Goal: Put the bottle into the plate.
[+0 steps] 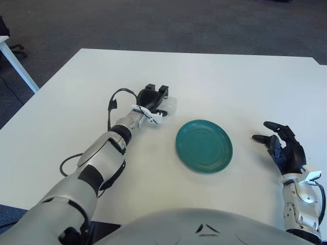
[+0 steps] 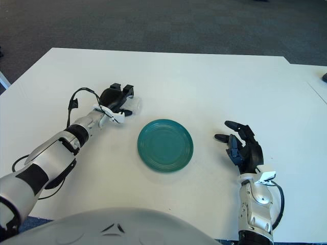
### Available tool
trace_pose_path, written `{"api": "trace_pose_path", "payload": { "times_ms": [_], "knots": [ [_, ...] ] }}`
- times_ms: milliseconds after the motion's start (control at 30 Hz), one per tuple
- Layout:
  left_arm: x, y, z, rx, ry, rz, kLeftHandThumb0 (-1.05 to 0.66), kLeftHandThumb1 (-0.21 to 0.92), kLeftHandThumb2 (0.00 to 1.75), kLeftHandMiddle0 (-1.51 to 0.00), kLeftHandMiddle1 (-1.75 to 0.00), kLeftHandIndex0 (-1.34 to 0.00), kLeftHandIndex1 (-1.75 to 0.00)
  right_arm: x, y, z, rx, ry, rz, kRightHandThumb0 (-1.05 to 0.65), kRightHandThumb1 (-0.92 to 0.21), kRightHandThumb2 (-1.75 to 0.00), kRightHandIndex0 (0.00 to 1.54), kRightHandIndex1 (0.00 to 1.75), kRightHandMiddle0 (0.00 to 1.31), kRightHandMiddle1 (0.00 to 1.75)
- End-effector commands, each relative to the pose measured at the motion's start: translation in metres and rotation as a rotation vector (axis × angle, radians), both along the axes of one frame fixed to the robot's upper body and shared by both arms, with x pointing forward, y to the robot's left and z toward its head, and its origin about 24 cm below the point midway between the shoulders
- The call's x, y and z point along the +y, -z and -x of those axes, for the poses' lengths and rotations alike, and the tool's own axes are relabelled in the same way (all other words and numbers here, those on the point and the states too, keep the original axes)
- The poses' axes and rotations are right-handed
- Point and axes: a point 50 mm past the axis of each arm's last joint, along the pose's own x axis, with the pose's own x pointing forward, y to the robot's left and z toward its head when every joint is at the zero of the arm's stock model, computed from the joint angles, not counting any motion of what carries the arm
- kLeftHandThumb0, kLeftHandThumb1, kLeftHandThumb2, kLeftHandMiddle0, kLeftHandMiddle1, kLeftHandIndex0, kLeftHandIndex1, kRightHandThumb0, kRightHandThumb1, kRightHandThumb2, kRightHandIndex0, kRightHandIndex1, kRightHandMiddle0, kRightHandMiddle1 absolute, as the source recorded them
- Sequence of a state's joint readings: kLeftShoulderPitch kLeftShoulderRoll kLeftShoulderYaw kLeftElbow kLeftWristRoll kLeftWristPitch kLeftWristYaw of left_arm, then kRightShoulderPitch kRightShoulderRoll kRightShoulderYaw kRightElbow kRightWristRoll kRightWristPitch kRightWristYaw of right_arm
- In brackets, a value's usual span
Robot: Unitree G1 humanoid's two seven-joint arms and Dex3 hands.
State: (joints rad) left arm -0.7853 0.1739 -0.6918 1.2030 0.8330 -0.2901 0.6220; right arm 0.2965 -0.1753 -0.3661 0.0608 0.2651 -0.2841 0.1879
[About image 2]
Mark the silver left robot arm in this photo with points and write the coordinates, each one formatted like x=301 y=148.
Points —
x=46 y=155

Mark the teal round plate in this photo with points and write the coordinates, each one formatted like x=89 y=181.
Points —
x=164 y=146

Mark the small black device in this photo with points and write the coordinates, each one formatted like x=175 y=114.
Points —
x=325 y=77

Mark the clear plastic bottle blue label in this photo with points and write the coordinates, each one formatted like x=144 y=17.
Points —
x=136 y=104

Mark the grey robot torso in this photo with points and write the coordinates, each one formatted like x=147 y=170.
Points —
x=115 y=229

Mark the white adjoining table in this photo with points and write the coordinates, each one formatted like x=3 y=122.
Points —
x=314 y=74

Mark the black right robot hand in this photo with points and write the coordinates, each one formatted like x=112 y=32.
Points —
x=253 y=153

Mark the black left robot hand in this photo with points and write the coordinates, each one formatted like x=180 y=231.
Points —
x=111 y=98

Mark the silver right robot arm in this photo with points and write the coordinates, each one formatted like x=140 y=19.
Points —
x=258 y=209

